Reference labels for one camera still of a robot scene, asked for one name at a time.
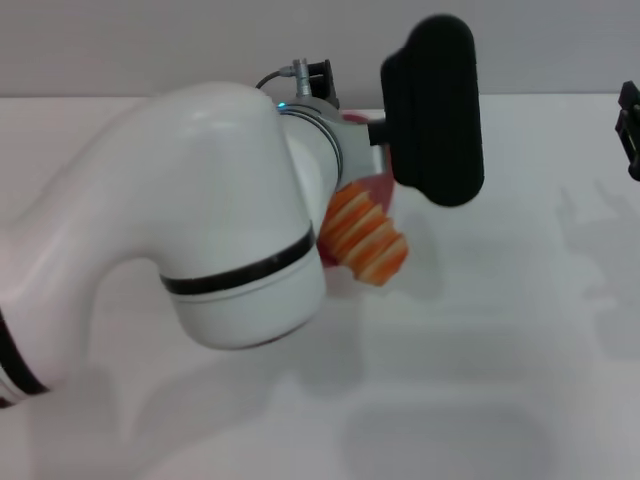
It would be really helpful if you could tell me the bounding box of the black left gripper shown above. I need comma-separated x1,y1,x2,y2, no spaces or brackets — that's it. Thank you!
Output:
307,58,342,110

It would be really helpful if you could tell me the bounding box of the pink plastic bowl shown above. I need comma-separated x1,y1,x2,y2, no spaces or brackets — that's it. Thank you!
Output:
319,109,397,267

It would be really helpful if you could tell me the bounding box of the orange ridged bread loaf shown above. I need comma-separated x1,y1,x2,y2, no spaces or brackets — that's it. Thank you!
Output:
319,182,410,289

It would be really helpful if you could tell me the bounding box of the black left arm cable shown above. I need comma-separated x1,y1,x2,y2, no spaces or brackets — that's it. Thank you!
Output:
254,58,314,99

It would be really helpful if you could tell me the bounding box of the silver left camera bracket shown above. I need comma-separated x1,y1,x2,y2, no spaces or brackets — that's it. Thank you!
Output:
324,109,391,181

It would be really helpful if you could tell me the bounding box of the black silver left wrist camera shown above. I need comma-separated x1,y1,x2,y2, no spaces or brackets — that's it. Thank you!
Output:
368,14,486,207

